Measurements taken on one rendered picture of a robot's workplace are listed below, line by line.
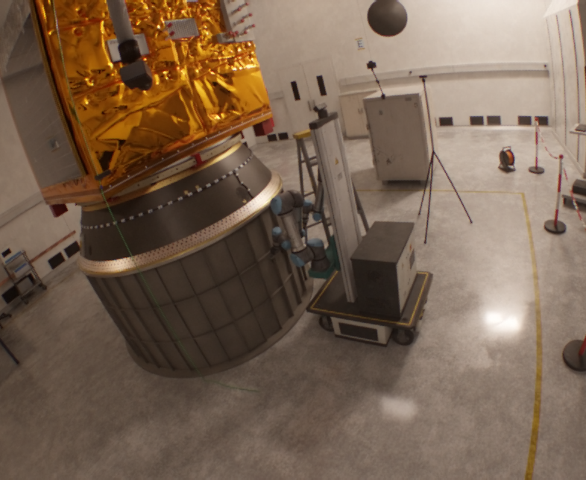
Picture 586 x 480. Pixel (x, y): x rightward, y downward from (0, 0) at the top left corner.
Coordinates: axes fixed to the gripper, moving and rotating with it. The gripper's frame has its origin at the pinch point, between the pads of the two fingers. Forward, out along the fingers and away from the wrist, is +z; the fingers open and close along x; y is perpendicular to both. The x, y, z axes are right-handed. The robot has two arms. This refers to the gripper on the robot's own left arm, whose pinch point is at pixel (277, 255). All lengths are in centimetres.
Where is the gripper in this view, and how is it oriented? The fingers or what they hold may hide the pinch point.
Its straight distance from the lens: 280.6
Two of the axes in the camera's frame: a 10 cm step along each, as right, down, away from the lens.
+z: -0.1, 6.7, 7.4
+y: -8.2, -4.3, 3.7
